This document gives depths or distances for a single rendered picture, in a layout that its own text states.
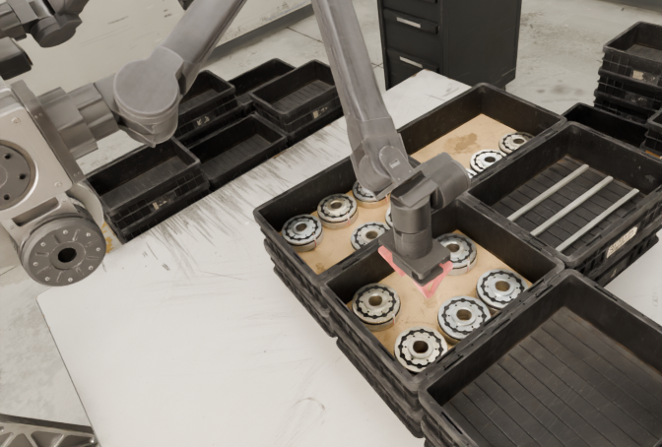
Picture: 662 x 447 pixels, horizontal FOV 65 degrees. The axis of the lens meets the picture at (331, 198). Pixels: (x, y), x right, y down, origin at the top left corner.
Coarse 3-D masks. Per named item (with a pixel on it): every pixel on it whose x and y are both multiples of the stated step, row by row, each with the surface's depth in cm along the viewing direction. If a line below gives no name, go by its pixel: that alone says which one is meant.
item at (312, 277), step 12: (348, 156) 138; (312, 180) 133; (288, 192) 131; (264, 204) 129; (264, 228) 124; (276, 240) 119; (372, 240) 114; (288, 252) 115; (360, 252) 112; (300, 264) 112; (336, 264) 110; (312, 276) 109; (324, 276) 109
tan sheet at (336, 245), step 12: (348, 192) 142; (360, 216) 135; (372, 216) 134; (384, 216) 133; (324, 228) 133; (348, 228) 132; (324, 240) 130; (336, 240) 129; (348, 240) 129; (300, 252) 128; (312, 252) 128; (324, 252) 127; (336, 252) 127; (348, 252) 126; (312, 264) 125; (324, 264) 124
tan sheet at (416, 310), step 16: (480, 256) 119; (480, 272) 115; (400, 288) 115; (416, 288) 115; (448, 288) 113; (464, 288) 113; (416, 304) 112; (432, 304) 111; (400, 320) 109; (416, 320) 109; (432, 320) 108; (464, 320) 107; (384, 336) 107
